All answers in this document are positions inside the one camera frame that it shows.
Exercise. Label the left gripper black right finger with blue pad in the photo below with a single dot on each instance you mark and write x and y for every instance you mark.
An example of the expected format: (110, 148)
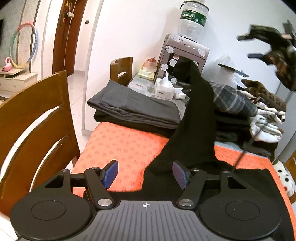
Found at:
(192, 183)

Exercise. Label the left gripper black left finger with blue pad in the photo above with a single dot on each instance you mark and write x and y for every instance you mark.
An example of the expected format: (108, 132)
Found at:
(96, 182)

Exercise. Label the black garment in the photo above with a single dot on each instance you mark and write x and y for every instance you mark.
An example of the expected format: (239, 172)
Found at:
(192, 144)

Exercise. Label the dark clothes pile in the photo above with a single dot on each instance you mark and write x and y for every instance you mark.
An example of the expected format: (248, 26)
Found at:
(235, 128)

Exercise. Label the folded dark grey clothes stack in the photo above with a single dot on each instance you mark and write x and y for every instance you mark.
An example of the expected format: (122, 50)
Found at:
(123, 106)

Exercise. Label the orange patterned table cloth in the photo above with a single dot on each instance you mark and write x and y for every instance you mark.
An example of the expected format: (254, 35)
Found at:
(134, 150)

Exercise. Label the brown patterned garment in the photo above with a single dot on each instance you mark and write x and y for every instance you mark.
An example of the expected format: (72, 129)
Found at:
(257, 89)

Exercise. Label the grey plaid garment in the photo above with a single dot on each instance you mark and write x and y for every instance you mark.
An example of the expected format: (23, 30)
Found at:
(232, 101)

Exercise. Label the white folded garment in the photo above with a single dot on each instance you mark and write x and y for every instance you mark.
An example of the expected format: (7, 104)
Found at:
(265, 125)

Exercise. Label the dalmatian spotted cushion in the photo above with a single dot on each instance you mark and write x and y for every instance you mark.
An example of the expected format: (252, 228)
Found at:
(285, 178)

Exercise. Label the white tissue box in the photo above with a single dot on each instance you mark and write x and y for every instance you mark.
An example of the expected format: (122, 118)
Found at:
(163, 88)

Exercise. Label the clear water bottle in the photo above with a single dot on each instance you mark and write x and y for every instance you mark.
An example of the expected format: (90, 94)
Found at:
(193, 19)

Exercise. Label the wooden chair near left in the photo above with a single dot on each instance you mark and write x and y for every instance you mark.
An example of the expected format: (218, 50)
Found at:
(47, 149)

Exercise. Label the wooden chair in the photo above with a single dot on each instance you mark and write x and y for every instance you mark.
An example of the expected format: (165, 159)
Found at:
(47, 149)
(121, 70)

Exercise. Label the water dispenser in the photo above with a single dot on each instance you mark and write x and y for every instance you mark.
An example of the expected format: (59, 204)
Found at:
(177, 49)

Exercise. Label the wooden chair far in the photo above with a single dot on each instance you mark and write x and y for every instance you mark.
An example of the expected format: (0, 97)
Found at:
(121, 70)

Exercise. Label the yellow box with toy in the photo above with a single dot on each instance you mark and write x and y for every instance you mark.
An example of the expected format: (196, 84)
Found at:
(148, 69)

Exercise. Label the white cabinet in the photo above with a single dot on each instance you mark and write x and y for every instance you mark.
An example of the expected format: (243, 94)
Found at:
(14, 81)

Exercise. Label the pink toy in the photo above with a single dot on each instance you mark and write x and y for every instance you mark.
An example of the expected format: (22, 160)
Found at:
(7, 65)

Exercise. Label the colourful hula hoop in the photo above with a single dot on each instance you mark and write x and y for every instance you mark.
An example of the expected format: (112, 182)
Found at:
(23, 45)

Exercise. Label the brown wooden door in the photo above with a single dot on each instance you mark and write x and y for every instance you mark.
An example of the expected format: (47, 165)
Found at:
(67, 33)

